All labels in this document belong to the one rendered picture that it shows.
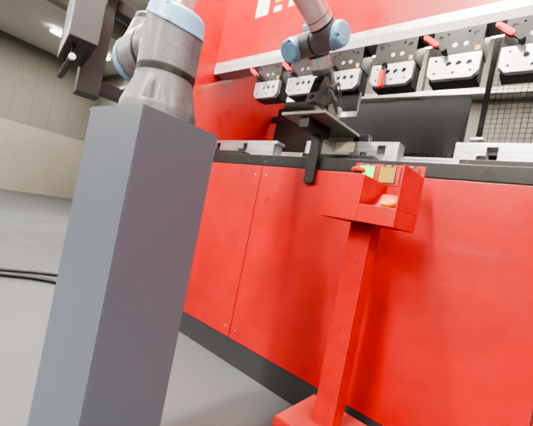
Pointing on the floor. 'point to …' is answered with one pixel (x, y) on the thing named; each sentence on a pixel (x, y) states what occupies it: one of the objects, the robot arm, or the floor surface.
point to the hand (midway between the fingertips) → (327, 124)
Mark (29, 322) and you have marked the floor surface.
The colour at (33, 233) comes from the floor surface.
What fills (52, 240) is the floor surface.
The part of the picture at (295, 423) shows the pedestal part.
